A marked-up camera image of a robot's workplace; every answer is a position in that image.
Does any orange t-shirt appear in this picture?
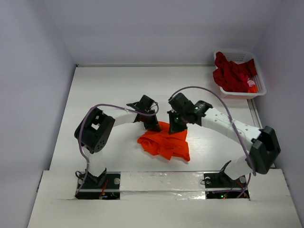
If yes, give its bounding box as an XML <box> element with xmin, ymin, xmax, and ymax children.
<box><xmin>137</xmin><ymin>122</ymin><xmax>190</xmax><ymax>162</ymax></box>

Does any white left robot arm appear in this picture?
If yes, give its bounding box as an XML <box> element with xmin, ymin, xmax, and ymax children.
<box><xmin>74</xmin><ymin>95</ymin><xmax>161</xmax><ymax>191</ymax></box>

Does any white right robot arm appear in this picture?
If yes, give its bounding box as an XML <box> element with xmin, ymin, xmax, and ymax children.
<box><xmin>168</xmin><ymin>93</ymin><xmax>281</xmax><ymax>186</ymax></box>

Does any dark red t-shirt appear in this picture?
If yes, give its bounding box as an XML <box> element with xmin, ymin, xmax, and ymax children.
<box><xmin>213</xmin><ymin>52</ymin><xmax>257</xmax><ymax>93</ymax></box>

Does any orange garment in basket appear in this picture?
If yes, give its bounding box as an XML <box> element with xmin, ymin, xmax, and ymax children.
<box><xmin>248</xmin><ymin>85</ymin><xmax>258</xmax><ymax>93</ymax></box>

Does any white plastic laundry basket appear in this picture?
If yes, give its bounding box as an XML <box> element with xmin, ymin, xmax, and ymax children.
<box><xmin>213</xmin><ymin>49</ymin><xmax>266</xmax><ymax>99</ymax></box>

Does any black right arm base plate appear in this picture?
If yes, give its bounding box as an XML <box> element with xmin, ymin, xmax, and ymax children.
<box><xmin>200</xmin><ymin>171</ymin><xmax>249</xmax><ymax>200</ymax></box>

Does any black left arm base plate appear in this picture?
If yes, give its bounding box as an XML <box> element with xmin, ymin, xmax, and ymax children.
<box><xmin>75</xmin><ymin>171</ymin><xmax>121</xmax><ymax>200</ymax></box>

